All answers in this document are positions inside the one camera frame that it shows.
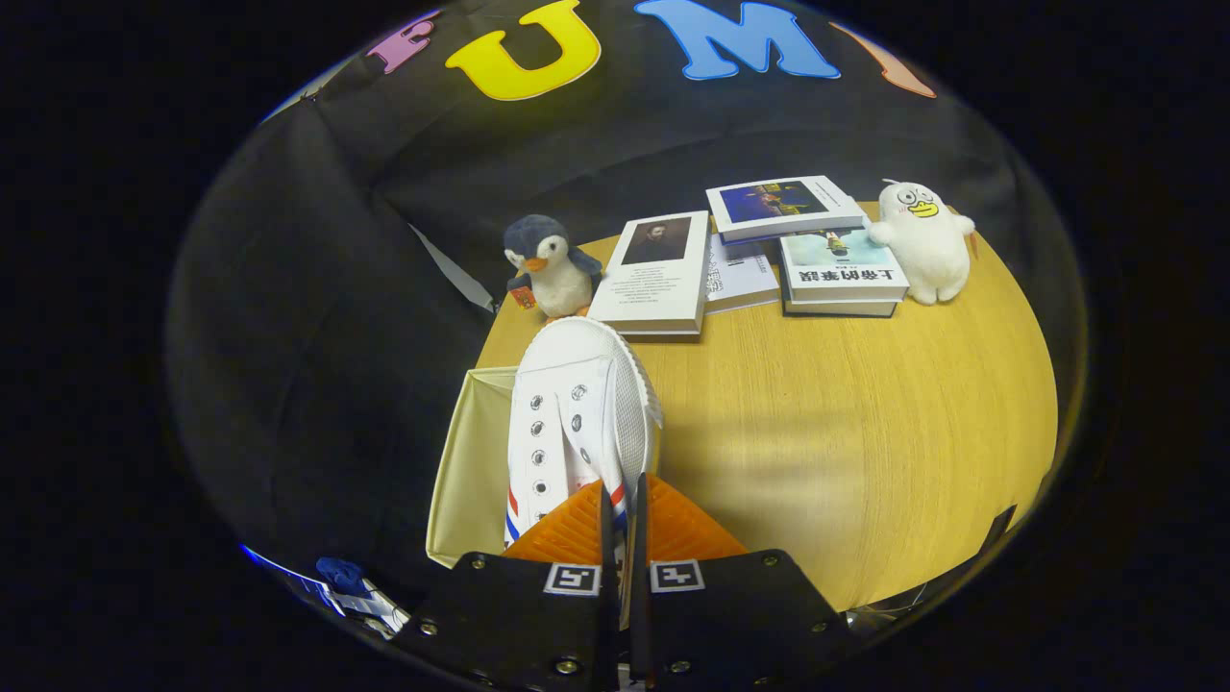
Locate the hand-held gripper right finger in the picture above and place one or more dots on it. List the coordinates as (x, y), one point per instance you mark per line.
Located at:
(721, 615)

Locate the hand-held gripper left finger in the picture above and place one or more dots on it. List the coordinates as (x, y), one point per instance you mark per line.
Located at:
(519, 615)

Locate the beige fabric storage box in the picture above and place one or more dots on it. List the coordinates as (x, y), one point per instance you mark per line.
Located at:
(471, 461)

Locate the white canvas shoe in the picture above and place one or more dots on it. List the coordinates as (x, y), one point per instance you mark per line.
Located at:
(577, 384)

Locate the computer screen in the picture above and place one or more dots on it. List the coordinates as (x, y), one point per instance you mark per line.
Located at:
(356, 601)

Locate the grey book under stack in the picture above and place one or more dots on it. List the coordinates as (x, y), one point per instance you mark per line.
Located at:
(836, 309)

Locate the portrait cover book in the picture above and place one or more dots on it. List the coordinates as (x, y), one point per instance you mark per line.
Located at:
(653, 284)

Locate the plain white book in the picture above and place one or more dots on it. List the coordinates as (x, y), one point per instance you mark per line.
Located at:
(740, 274)

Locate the penguin plush toy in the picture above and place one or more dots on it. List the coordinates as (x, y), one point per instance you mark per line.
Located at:
(557, 274)

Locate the teal cover book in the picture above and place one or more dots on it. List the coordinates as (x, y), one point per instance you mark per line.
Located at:
(841, 269)

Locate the black backdrop cloth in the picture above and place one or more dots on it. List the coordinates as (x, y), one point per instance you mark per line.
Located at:
(288, 288)

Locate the blue picture cover book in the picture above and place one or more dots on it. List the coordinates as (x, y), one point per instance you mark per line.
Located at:
(783, 207)

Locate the white duck plush toy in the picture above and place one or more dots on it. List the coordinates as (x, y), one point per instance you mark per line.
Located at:
(927, 250)

